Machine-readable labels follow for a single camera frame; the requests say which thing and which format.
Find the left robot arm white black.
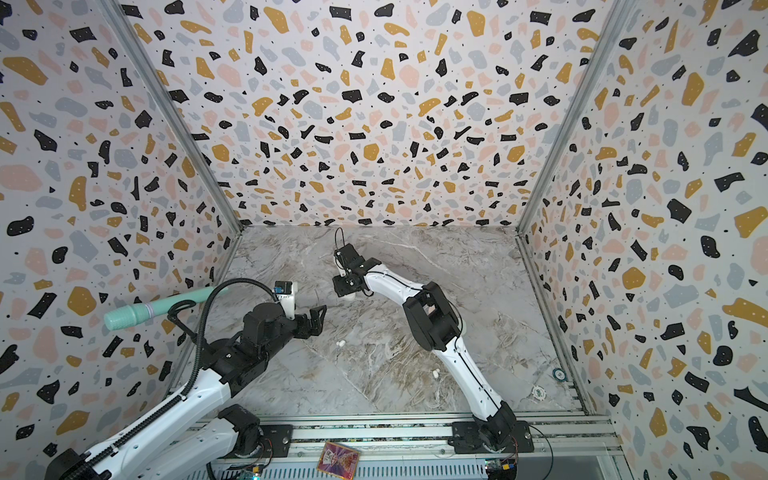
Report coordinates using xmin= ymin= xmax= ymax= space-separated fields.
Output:
xmin=44 ymin=303 xmax=327 ymax=479

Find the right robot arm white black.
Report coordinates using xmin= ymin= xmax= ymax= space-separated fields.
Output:
xmin=333 ymin=243 xmax=533 ymax=454

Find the colourful card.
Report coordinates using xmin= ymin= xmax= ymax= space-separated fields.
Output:
xmin=317 ymin=442 xmax=360 ymax=480

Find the mint green microphone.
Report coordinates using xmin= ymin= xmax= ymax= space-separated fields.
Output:
xmin=103 ymin=287 xmax=214 ymax=331

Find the white poker chip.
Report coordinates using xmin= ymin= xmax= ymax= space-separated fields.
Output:
xmin=531 ymin=386 xmax=547 ymax=401

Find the green poker chip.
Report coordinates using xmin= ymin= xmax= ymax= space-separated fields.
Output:
xmin=552 ymin=368 xmax=567 ymax=382

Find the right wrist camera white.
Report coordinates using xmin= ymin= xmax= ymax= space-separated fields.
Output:
xmin=334 ymin=243 xmax=365 ymax=272

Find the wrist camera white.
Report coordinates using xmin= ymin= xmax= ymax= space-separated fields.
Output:
xmin=334 ymin=243 xmax=365 ymax=272
xmin=274 ymin=280 xmax=296 ymax=319

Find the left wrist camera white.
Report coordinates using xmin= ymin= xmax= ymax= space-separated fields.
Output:
xmin=274 ymin=280 xmax=296 ymax=319

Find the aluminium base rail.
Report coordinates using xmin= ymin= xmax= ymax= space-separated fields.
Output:
xmin=179 ymin=411 xmax=625 ymax=480

